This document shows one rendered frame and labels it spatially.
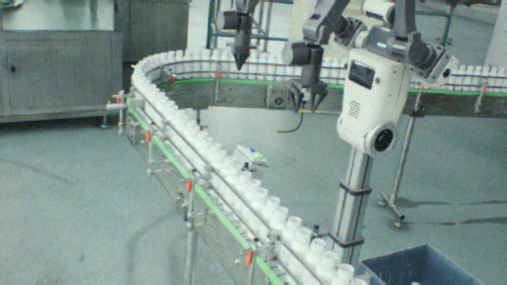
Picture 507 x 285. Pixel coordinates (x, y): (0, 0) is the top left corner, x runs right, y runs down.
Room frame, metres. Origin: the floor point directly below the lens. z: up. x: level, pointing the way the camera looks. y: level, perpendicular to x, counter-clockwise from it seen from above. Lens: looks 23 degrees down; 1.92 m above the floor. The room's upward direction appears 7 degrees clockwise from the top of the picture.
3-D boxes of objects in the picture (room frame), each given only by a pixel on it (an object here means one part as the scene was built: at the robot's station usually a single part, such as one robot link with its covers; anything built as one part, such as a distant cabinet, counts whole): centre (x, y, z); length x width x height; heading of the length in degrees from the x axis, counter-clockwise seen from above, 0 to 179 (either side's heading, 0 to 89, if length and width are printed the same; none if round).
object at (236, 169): (1.60, 0.06, 1.08); 0.06 x 0.06 x 0.17
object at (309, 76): (1.56, -0.13, 1.51); 0.10 x 0.07 x 0.07; 121
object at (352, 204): (2.04, -0.44, 0.74); 0.11 x 0.11 x 0.40; 31
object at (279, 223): (1.34, -0.09, 1.08); 0.06 x 0.06 x 0.17
